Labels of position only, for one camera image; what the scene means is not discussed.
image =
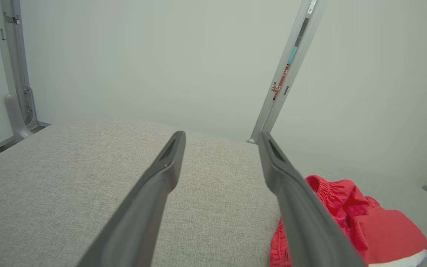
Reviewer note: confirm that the red shorts with elastic waistband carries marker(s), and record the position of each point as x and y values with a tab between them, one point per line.
380	230

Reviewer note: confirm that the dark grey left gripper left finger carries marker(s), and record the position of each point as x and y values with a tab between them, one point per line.
139	218

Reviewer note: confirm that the red sticker on post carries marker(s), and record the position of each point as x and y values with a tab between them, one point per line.
281	81

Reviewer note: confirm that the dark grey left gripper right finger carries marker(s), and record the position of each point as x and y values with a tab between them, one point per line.
306	222

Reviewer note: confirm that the grey metal post with bracket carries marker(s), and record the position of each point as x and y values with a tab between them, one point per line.
17	74

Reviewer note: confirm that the grey metal post with stickers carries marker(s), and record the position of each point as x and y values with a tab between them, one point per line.
284	100

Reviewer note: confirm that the teal sticker on post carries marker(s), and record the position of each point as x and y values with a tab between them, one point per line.
292	55

